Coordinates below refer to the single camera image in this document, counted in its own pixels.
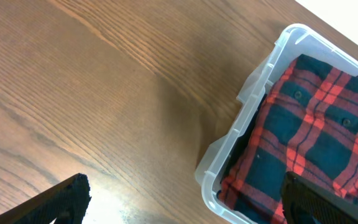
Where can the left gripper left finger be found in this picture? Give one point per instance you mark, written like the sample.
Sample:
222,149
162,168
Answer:
64,203

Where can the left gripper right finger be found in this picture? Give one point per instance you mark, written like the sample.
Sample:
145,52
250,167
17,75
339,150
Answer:
304,202

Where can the red navy plaid shirt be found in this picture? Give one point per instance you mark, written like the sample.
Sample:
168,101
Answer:
307,124

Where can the clear plastic storage bin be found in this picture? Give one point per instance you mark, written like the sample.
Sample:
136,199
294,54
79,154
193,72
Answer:
294,40

